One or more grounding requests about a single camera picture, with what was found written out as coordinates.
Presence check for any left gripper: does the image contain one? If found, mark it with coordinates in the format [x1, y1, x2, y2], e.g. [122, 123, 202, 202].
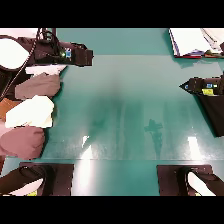
[70, 43, 95, 68]

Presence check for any orange-brown garment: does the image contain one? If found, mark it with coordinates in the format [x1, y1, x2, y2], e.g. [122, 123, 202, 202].
[0, 97, 22, 122]

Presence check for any grey-brown garment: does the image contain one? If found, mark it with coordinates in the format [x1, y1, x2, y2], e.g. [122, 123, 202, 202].
[14, 72, 64, 101]

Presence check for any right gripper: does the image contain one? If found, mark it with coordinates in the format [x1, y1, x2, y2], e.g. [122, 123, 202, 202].
[187, 76, 224, 98]

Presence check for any cream garment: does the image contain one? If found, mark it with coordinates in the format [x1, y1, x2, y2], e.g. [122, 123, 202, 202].
[4, 94, 56, 130]

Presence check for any mauve garment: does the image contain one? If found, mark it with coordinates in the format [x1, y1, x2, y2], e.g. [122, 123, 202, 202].
[0, 120, 47, 161]

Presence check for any red garment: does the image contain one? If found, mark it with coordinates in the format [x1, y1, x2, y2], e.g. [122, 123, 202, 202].
[173, 53, 224, 60]

